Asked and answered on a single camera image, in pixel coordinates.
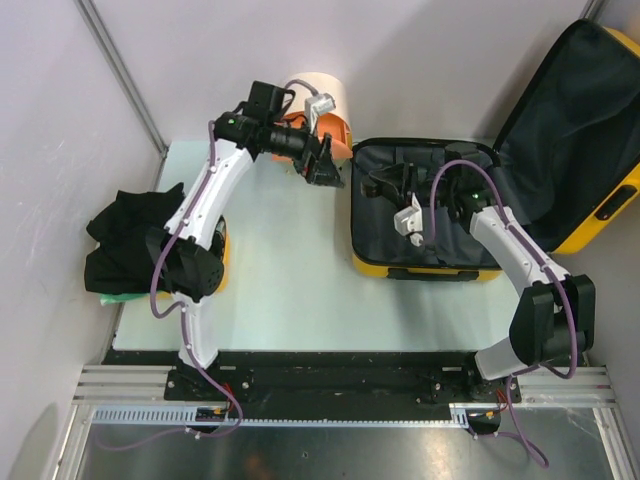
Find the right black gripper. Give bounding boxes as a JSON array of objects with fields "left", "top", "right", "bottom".
[{"left": 369, "top": 164, "right": 456, "bottom": 213}]

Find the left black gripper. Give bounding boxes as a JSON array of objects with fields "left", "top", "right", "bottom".
[{"left": 267, "top": 116, "right": 346, "bottom": 189}]

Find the pastel round drawer box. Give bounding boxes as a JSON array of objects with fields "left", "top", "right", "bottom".
[{"left": 278, "top": 72, "right": 353, "bottom": 169}]

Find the yellow plastic basket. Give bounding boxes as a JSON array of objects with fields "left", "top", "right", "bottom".
[{"left": 158, "top": 216, "right": 231, "bottom": 302}]

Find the yellow Pikachu suitcase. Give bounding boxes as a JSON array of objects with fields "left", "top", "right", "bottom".
[{"left": 350, "top": 20, "right": 639, "bottom": 281}]

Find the black garment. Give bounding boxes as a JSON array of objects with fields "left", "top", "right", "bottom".
[{"left": 84, "top": 182, "right": 185, "bottom": 295}]

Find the green white patterned towel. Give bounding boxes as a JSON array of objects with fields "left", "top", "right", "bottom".
[{"left": 99, "top": 293, "right": 149, "bottom": 306}]

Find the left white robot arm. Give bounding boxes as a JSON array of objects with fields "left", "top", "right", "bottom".
[{"left": 146, "top": 72, "right": 352, "bottom": 400}]

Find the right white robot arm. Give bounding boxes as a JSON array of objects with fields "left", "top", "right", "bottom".
[{"left": 359, "top": 159, "right": 596, "bottom": 401}]

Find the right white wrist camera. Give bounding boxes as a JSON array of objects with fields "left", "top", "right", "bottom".
[{"left": 393, "top": 194, "right": 424, "bottom": 247}]

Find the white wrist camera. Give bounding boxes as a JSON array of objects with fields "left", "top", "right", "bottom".
[
  {"left": 304, "top": 93, "right": 336, "bottom": 134},
  {"left": 393, "top": 194, "right": 424, "bottom": 247}
]

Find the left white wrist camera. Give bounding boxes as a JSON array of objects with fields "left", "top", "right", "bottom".
[{"left": 304, "top": 93, "right": 336, "bottom": 134}]

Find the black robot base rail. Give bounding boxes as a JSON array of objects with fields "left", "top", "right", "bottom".
[{"left": 104, "top": 350, "right": 522, "bottom": 419}]

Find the white slotted cable duct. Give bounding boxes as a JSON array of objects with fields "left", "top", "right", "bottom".
[{"left": 90, "top": 403, "right": 496, "bottom": 428}]

